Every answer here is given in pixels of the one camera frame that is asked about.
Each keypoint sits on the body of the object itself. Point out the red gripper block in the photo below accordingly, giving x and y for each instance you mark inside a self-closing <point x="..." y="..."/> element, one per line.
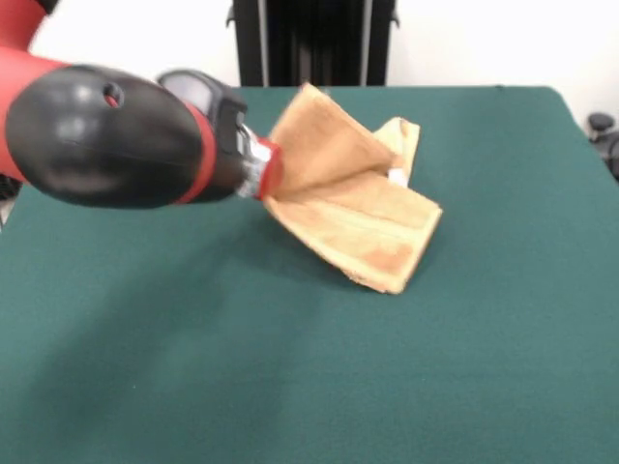
<point x="272" y="169"/>

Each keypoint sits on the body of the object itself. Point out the tan terry towel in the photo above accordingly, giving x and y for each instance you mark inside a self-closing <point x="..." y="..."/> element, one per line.
<point x="358" y="212"/>

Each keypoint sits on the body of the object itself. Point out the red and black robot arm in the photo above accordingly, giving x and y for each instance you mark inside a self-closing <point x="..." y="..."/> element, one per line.
<point x="106" y="135"/>

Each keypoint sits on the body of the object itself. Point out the dark green table cloth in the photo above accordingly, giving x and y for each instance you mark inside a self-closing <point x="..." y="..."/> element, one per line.
<point x="145" y="338"/>

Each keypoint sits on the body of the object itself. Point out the black equipment pile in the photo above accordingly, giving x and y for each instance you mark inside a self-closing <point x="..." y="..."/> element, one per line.
<point x="7" y="186"/>

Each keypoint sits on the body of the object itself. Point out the dark stand base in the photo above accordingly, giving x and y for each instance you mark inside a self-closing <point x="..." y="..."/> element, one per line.
<point x="604" y="140"/>

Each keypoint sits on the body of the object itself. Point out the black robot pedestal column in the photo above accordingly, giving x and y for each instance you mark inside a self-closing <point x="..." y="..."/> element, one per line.
<point x="314" y="43"/>

